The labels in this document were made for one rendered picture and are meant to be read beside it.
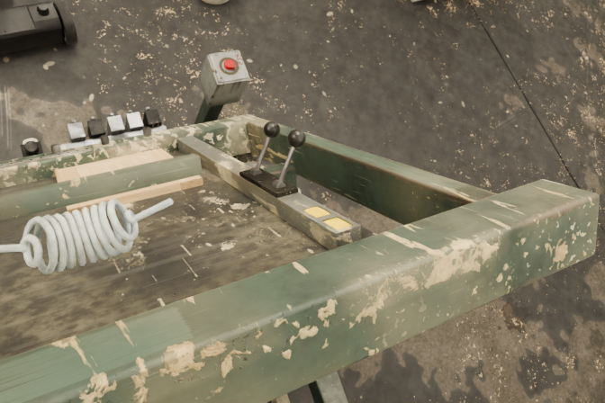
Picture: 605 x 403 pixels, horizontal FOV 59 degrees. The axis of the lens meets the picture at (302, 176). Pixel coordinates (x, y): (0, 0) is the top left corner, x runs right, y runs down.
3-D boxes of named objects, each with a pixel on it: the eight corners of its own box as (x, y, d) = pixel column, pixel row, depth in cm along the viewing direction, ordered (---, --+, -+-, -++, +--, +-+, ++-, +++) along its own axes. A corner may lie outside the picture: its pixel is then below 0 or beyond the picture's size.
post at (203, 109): (191, 157, 263) (223, 83, 198) (194, 168, 262) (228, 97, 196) (179, 160, 261) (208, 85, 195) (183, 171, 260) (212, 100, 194)
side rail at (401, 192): (266, 149, 183) (262, 118, 180) (537, 267, 90) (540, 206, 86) (250, 153, 181) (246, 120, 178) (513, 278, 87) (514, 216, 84)
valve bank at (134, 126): (161, 120, 203) (168, 91, 182) (172, 155, 200) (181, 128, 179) (16, 147, 182) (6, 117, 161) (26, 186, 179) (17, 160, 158)
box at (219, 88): (228, 75, 200) (239, 49, 184) (238, 102, 197) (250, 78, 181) (197, 79, 194) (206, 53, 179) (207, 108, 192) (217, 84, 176)
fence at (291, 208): (194, 147, 171) (191, 135, 170) (362, 246, 90) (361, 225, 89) (178, 150, 169) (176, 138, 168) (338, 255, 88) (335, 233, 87)
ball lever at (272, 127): (257, 177, 123) (277, 123, 122) (264, 182, 119) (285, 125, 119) (243, 173, 121) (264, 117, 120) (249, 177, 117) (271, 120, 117)
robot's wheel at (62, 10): (53, 18, 264) (50, -7, 246) (64, 16, 266) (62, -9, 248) (67, 52, 260) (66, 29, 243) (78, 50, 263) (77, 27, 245)
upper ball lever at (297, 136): (280, 191, 112) (302, 130, 112) (288, 195, 109) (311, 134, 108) (265, 186, 110) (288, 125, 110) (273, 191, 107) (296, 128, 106)
